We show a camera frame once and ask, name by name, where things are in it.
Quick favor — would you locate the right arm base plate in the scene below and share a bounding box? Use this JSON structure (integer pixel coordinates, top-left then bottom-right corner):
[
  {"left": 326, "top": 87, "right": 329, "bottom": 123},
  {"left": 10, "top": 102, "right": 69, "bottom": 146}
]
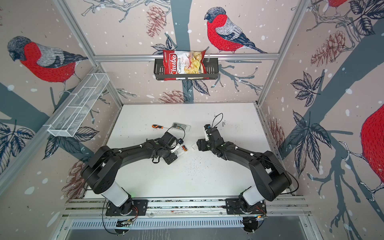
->
[{"left": 223, "top": 199, "right": 267, "bottom": 215}]

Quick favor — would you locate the grey-faced white remote control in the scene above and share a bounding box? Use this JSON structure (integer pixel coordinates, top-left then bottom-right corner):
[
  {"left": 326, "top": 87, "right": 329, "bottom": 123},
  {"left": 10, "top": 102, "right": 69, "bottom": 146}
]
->
[{"left": 172, "top": 122, "right": 191, "bottom": 133}]

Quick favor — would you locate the red cassava chips bag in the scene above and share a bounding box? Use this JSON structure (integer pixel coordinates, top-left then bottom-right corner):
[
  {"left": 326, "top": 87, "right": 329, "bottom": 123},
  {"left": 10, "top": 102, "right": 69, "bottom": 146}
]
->
[{"left": 163, "top": 50, "right": 207, "bottom": 75}]

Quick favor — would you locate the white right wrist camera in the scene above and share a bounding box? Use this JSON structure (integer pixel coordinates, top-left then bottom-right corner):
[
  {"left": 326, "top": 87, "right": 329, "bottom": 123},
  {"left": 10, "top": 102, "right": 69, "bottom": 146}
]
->
[{"left": 204, "top": 124, "right": 212, "bottom": 142}]

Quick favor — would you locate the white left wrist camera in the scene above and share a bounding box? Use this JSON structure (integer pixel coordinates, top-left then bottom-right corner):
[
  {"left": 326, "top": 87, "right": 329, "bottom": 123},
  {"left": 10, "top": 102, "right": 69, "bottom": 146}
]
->
[{"left": 172, "top": 139, "right": 184, "bottom": 151}]

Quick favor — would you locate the orange black screwdriver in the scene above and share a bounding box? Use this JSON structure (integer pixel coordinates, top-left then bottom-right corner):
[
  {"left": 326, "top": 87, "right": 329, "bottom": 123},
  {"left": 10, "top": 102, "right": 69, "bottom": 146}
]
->
[{"left": 152, "top": 125, "right": 172, "bottom": 129}]

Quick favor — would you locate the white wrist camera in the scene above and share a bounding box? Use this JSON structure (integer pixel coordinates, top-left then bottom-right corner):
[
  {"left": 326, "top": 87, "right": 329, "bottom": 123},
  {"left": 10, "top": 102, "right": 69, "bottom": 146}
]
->
[
  {"left": 172, "top": 139, "right": 184, "bottom": 151},
  {"left": 204, "top": 124, "right": 212, "bottom": 142}
]

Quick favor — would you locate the white wire mesh basket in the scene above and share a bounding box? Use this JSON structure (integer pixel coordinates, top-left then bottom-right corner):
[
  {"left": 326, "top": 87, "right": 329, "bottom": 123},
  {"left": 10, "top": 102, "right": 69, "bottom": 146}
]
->
[{"left": 48, "top": 73, "right": 110, "bottom": 137}]

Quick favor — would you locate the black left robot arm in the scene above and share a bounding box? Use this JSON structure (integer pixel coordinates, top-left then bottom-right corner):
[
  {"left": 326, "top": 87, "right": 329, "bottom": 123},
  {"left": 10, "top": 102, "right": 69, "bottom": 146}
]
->
[{"left": 81, "top": 132, "right": 184, "bottom": 208}]

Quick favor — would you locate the aluminium mounting rail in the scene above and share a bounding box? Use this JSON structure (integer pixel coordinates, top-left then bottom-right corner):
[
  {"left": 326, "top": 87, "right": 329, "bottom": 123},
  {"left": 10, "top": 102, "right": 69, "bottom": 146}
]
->
[{"left": 61, "top": 195, "right": 312, "bottom": 219}]

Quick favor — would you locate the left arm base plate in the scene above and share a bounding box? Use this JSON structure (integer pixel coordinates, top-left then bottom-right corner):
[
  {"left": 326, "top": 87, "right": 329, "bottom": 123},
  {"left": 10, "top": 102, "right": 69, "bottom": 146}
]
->
[{"left": 106, "top": 199, "right": 149, "bottom": 217}]

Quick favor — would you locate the black wall basket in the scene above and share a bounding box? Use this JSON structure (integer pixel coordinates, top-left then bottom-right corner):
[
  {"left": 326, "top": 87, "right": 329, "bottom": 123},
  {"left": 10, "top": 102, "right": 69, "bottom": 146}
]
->
[{"left": 154, "top": 59, "right": 219, "bottom": 81}]

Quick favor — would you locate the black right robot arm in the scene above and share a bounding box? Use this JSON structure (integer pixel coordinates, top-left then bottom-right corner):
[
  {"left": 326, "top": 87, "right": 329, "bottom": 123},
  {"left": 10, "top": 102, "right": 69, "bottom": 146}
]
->
[{"left": 197, "top": 124, "right": 292, "bottom": 212}]

